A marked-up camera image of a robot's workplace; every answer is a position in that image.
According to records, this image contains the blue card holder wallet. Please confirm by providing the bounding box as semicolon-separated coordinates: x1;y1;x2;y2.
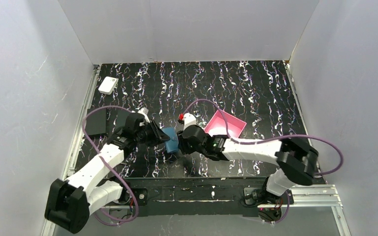
162;127;179;153

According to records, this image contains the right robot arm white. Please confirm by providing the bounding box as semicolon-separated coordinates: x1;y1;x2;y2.
177;125;318;197

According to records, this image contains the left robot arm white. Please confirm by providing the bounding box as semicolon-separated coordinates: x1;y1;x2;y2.
44;111;170;234

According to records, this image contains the black box near left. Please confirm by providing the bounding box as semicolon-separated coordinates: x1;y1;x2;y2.
113;110;133;134

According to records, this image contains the black box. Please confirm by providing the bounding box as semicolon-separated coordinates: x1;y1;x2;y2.
113;110;133;134
85;109;108;139

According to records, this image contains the pink plastic box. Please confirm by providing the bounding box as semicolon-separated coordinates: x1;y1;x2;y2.
204;111;247;138

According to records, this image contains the black box far left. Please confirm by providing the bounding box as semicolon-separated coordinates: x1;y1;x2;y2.
85;109;108;139

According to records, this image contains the white small device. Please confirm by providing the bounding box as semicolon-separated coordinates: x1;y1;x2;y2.
98;76;119;95

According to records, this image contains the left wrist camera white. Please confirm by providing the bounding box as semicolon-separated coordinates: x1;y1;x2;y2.
138;107;150;123

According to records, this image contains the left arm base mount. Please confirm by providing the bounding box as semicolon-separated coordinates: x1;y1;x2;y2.
109;187;149;225

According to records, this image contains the aluminium frame rail left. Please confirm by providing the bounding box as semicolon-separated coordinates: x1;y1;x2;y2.
61;64;100;180

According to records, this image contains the aluminium frame rail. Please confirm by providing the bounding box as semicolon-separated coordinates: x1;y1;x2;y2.
61;64;100;180
49;184;353;236

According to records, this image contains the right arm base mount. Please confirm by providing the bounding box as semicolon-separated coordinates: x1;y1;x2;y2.
239;188;294;225

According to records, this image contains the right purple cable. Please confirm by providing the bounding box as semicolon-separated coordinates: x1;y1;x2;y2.
183;99;344;223

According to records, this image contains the aluminium frame rail front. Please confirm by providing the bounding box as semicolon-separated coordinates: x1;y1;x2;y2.
49;184;353;236

